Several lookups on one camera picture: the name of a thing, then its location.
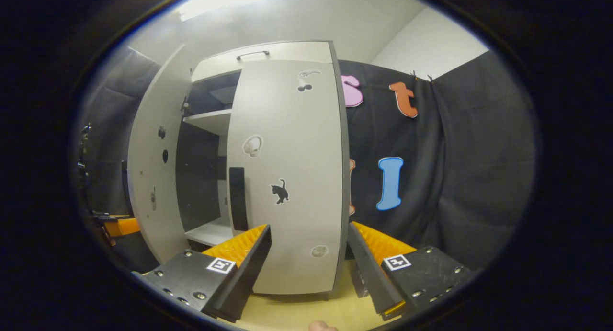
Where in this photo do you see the white cabinet door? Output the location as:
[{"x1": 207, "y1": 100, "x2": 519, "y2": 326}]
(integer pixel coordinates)
[
  {"x1": 226, "y1": 59, "x2": 350, "y2": 296},
  {"x1": 127, "y1": 44, "x2": 192, "y2": 264}
]

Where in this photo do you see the white cabinet drawer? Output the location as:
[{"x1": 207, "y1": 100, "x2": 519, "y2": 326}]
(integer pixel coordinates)
[{"x1": 192, "y1": 40, "x2": 334, "y2": 82}]

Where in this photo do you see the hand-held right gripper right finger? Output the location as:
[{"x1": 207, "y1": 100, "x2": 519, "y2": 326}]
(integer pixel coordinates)
[{"x1": 347, "y1": 222, "x2": 475, "y2": 321}]

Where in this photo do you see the white cabinet bottom board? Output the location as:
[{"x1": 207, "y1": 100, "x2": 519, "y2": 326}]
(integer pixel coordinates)
[{"x1": 184, "y1": 219, "x2": 235, "y2": 247}]

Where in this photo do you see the white and grey cabinet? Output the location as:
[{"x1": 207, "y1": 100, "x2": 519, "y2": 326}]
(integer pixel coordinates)
[{"x1": 175, "y1": 40, "x2": 351, "y2": 293}]

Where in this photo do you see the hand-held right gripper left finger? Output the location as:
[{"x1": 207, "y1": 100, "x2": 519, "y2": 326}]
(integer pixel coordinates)
[{"x1": 144, "y1": 224, "x2": 272, "y2": 323}]

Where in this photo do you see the white cabinet shelf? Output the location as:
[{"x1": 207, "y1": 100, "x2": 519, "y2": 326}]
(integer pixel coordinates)
[{"x1": 183, "y1": 109, "x2": 233, "y2": 136}]

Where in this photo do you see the dark metal stand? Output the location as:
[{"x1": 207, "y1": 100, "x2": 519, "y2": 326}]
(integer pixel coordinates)
[{"x1": 77, "y1": 124, "x2": 94, "y2": 178}]

